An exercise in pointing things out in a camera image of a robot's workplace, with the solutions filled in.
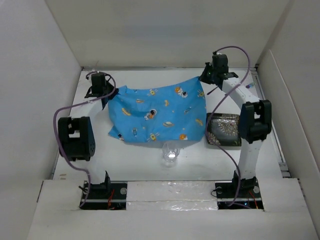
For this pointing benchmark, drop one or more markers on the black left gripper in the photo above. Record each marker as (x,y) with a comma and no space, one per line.
(111,95)

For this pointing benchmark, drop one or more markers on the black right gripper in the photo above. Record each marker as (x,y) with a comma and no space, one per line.
(203,77)

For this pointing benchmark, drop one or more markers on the iridescent metallic fork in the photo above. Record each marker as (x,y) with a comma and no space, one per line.
(250,85)

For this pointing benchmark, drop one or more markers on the blue space-print cloth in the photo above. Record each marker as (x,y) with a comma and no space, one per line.
(169,113)

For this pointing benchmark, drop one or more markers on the black floral square plate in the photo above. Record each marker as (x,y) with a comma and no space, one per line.
(223,130)

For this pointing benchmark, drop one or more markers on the clear plastic cup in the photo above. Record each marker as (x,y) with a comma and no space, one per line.
(170,153)

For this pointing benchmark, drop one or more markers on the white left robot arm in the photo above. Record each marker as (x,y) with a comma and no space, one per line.
(75,135)

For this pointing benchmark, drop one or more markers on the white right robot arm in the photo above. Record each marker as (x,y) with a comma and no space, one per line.
(255,120)

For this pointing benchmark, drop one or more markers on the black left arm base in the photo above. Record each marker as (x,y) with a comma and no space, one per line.
(107,195)

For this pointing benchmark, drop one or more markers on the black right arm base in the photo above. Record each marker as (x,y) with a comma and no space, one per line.
(230,198)

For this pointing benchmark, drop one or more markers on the white foam front board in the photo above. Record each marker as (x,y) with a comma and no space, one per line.
(171,196)

